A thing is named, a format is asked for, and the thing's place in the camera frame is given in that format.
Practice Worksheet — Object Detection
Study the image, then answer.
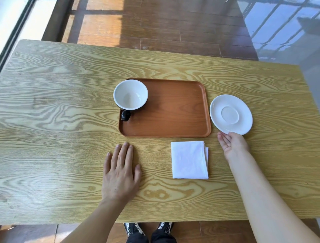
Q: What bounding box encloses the white round saucer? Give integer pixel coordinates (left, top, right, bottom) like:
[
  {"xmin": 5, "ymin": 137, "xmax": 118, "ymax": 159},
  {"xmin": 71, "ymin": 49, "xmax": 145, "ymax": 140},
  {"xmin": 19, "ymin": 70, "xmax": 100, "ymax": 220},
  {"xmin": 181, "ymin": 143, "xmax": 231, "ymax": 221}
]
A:
[{"xmin": 209, "ymin": 94, "xmax": 253, "ymax": 136}]

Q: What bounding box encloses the dark window frame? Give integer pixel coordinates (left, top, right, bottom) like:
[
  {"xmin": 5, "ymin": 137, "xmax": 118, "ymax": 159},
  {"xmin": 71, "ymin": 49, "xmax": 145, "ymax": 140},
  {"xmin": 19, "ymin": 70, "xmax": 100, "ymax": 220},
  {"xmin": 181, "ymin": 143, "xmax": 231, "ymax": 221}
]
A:
[{"xmin": 0, "ymin": 0, "xmax": 36, "ymax": 72}]

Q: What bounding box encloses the person's left forearm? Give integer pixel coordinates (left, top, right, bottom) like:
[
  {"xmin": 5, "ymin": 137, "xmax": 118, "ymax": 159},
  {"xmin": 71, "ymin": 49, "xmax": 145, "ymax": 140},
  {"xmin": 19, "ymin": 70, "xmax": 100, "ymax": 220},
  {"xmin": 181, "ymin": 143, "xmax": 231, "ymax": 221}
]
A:
[{"xmin": 61, "ymin": 198, "xmax": 131, "ymax": 243}]

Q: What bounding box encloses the person's right hand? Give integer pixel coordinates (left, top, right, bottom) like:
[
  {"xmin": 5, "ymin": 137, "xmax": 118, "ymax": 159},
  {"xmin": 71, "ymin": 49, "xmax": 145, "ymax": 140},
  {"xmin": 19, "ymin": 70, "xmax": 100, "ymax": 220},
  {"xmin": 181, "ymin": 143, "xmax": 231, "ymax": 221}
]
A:
[{"xmin": 217, "ymin": 131, "xmax": 251, "ymax": 164}]

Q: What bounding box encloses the person's right forearm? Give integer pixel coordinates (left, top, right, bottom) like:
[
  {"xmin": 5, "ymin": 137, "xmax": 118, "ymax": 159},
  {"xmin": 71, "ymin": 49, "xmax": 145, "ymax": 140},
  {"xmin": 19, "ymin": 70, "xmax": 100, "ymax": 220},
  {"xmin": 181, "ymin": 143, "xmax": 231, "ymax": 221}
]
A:
[{"xmin": 228, "ymin": 150, "xmax": 320, "ymax": 243}]

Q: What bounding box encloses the person's right black-white shoe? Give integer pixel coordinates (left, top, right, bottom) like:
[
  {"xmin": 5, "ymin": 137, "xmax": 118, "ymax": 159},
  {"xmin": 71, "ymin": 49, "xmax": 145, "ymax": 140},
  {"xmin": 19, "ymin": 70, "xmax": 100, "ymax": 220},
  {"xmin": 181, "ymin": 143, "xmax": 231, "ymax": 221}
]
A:
[{"xmin": 157, "ymin": 221, "xmax": 174, "ymax": 236}]

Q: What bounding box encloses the person's left black trouser leg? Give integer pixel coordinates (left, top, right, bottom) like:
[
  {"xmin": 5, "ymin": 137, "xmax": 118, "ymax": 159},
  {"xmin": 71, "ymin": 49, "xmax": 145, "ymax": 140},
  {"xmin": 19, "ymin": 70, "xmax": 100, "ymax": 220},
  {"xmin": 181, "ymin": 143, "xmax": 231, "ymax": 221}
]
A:
[{"xmin": 126, "ymin": 232, "xmax": 150, "ymax": 243}]

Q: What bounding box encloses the black cup with white inside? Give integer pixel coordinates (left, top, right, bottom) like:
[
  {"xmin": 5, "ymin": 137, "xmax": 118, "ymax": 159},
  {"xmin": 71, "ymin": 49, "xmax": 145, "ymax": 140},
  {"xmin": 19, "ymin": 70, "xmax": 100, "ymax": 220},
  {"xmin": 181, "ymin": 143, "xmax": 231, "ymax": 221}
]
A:
[{"xmin": 113, "ymin": 79, "xmax": 149, "ymax": 122}]

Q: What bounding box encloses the folded white napkin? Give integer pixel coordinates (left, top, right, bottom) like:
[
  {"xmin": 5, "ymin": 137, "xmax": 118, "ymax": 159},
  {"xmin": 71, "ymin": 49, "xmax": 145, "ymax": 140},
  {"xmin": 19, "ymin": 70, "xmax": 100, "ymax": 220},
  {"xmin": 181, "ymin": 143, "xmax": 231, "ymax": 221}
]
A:
[{"xmin": 171, "ymin": 141, "xmax": 209, "ymax": 180}]

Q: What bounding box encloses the person's black-white shoe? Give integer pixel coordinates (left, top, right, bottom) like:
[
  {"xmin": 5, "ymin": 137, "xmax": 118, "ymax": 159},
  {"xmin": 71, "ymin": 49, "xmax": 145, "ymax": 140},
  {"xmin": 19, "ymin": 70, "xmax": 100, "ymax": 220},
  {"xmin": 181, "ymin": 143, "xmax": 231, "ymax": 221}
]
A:
[
  {"xmin": 157, "ymin": 221, "xmax": 174, "ymax": 236},
  {"xmin": 123, "ymin": 222, "xmax": 146, "ymax": 237}
]

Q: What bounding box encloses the brown rectangular serving tray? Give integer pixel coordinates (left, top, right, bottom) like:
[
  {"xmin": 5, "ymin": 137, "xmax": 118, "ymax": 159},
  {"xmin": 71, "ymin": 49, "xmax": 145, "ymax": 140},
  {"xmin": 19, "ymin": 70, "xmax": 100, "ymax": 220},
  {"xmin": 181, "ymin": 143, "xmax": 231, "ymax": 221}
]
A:
[{"xmin": 118, "ymin": 78, "xmax": 212, "ymax": 138}]

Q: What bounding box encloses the person's left hand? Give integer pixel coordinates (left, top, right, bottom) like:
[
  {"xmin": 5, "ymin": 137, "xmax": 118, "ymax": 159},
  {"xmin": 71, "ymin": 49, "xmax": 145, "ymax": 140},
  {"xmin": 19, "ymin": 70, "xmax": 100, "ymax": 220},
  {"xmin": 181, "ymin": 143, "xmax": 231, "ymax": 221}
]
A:
[{"xmin": 101, "ymin": 142, "xmax": 142, "ymax": 204}]

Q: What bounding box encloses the person's black trouser leg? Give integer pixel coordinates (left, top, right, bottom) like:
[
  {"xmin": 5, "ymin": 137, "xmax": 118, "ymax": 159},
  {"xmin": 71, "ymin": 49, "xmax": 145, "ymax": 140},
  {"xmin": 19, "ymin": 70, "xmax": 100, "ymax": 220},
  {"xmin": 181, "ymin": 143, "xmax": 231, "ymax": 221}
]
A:
[
  {"xmin": 150, "ymin": 229, "xmax": 177, "ymax": 243},
  {"xmin": 126, "ymin": 232, "xmax": 150, "ymax": 243}
]

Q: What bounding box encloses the person's right black trouser leg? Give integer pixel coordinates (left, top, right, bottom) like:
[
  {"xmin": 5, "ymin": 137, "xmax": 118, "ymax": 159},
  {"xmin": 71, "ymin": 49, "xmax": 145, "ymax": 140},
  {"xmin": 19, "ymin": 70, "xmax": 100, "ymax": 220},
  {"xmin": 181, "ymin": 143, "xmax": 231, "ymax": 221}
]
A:
[{"xmin": 150, "ymin": 229, "xmax": 177, "ymax": 243}]

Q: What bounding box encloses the person's left black-white shoe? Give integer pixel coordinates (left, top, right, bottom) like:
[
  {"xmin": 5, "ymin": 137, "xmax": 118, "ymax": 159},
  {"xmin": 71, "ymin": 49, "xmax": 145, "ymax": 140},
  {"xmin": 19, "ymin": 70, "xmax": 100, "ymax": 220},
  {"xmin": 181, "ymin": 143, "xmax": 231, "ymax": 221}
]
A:
[{"xmin": 123, "ymin": 222, "xmax": 146, "ymax": 237}]

